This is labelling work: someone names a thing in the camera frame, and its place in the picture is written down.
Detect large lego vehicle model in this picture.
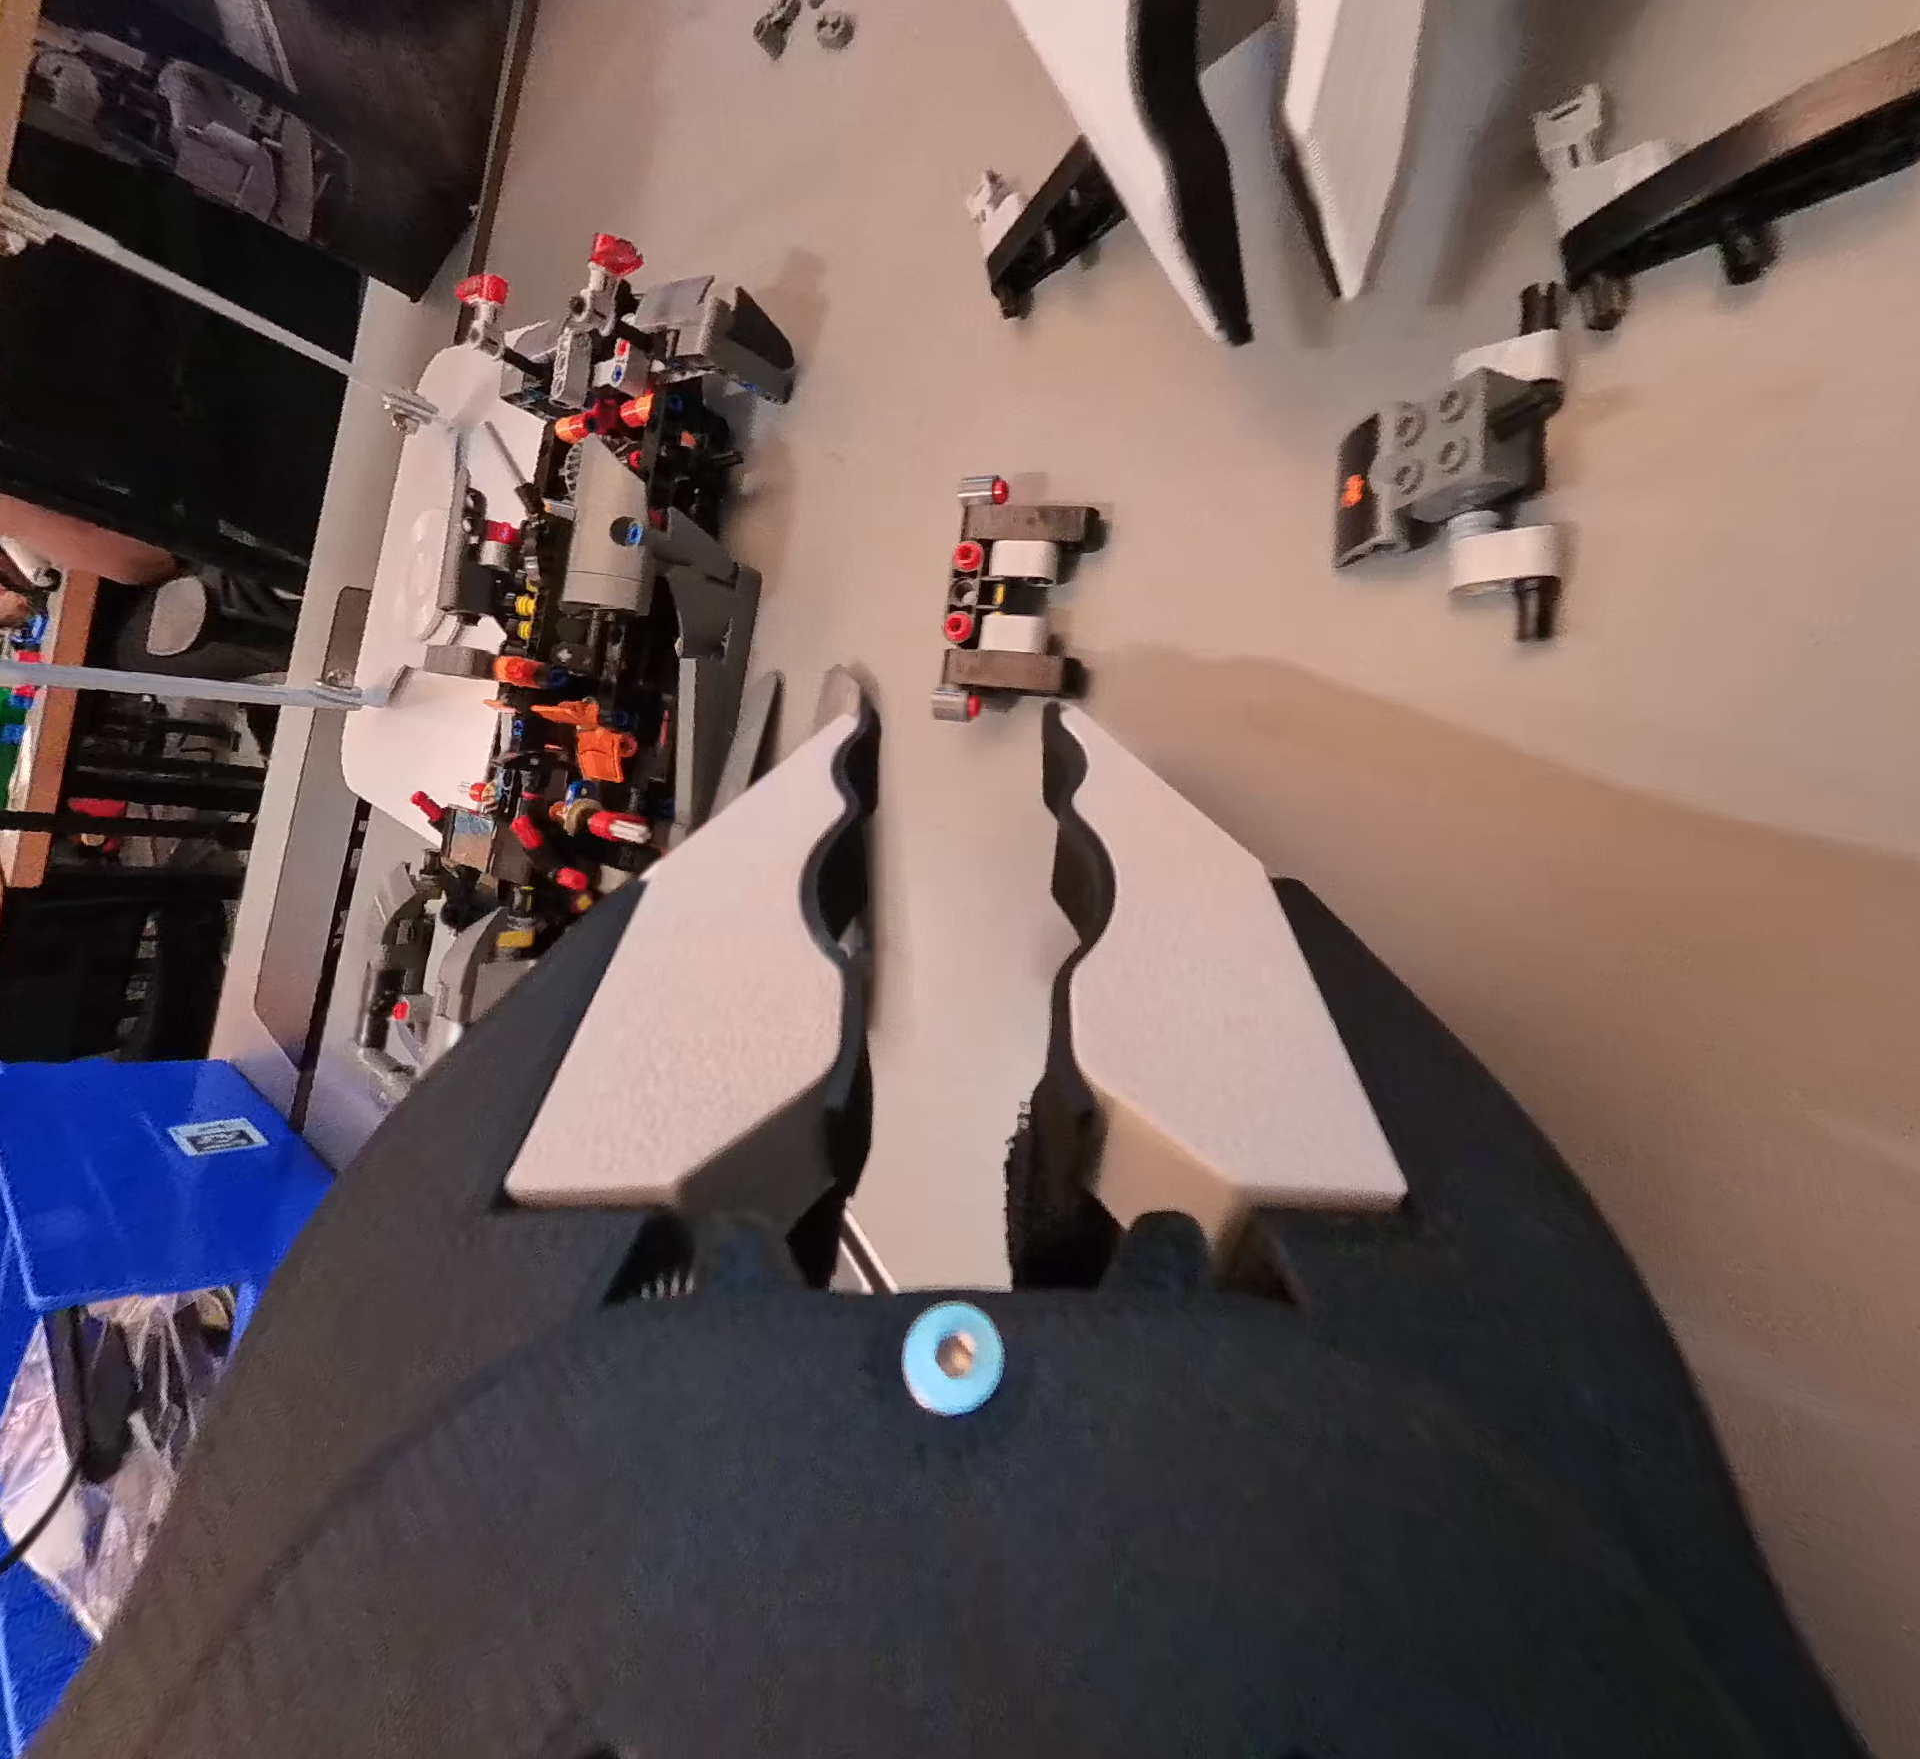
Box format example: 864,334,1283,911
348,231,798,1092

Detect dark grey lego axle assembly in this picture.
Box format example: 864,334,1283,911
1333,284,1574,642

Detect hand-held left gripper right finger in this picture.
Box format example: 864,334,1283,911
1000,706,1412,1292

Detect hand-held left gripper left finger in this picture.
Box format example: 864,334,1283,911
505,706,885,1286

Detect black lego assembly red pins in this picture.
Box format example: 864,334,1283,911
929,474,1108,721

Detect black lego beam assembly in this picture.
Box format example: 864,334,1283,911
1529,34,1920,326
968,135,1130,319

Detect clear plastic bags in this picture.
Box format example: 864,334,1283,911
0,1286,243,1641

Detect large dark printed box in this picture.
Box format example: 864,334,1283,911
29,0,544,303

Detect blue plastic bin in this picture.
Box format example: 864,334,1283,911
0,1057,334,1732

